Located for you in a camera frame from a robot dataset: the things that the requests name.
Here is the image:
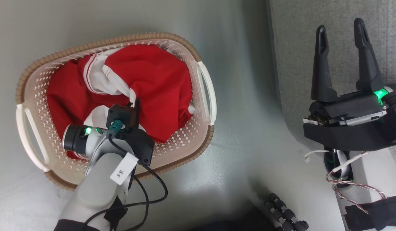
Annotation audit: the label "thin black cable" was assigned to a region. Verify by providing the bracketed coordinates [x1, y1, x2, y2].
[110, 167, 150, 231]
[82, 133, 169, 231]

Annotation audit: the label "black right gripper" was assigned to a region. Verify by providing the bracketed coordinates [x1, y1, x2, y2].
[115, 98, 155, 166]

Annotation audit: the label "red and white garment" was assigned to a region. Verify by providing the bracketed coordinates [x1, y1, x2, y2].
[46, 44, 196, 160]

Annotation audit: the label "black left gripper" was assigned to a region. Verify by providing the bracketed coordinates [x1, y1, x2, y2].
[303, 18, 396, 126]

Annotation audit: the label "twisted red white wires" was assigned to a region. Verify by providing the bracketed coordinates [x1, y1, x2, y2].
[326, 151, 387, 215]

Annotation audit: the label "white cable label tag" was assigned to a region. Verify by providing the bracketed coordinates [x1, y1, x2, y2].
[110, 152, 139, 186]

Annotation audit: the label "white wire with plug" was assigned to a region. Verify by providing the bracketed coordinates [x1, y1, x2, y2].
[304, 150, 330, 163]

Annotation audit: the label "black fabric strap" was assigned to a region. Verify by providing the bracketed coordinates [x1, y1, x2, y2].
[345, 194, 396, 231]

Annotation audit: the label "black roller wheel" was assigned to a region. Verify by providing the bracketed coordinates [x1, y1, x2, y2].
[264, 192, 309, 231]

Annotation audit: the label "beige plastic laundry basket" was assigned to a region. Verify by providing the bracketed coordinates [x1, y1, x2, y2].
[15, 31, 217, 191]

